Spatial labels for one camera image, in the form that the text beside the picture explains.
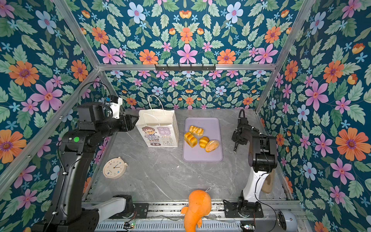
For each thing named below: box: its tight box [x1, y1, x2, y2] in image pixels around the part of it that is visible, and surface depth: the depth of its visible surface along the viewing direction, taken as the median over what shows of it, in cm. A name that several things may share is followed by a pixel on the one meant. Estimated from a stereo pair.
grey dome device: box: [276, 209, 298, 232], surface depth 66 cm
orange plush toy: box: [180, 189, 212, 232], surface depth 70 cm
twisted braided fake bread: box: [188, 125, 205, 137], surface depth 103 cm
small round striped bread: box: [199, 135, 210, 149], surface depth 98 cm
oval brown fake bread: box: [204, 139, 220, 153], surface depth 96 cm
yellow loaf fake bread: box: [184, 131, 198, 148], surface depth 97 cm
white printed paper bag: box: [135, 94, 180, 148], surface depth 88 cm
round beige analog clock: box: [102, 156, 129, 180], surface depth 88 cm
